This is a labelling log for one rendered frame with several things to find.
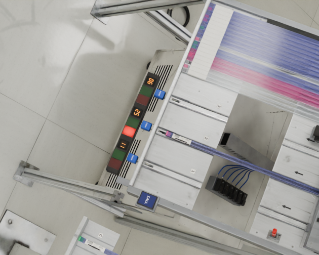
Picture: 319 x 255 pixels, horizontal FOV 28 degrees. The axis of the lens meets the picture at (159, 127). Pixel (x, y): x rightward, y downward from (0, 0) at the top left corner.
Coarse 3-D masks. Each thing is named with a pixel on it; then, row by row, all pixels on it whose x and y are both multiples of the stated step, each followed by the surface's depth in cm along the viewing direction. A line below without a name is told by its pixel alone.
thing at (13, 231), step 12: (12, 216) 244; (0, 228) 242; (12, 228) 245; (24, 228) 248; (36, 228) 251; (0, 240) 242; (12, 240) 245; (24, 240) 248; (36, 240) 251; (48, 240) 255; (0, 252) 242; (12, 252) 243; (24, 252) 237; (36, 252) 231
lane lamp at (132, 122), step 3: (129, 117) 197; (129, 120) 197; (132, 120) 197; (135, 120) 197; (138, 120) 197; (126, 123) 197; (129, 123) 197; (132, 123) 197; (135, 123) 197; (138, 123) 197; (132, 126) 197; (135, 126) 197
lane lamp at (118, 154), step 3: (114, 150) 195; (117, 150) 195; (120, 150) 195; (114, 153) 195; (117, 153) 195; (120, 153) 195; (123, 153) 194; (114, 156) 194; (117, 156) 194; (120, 156) 194; (123, 156) 194; (120, 159) 194
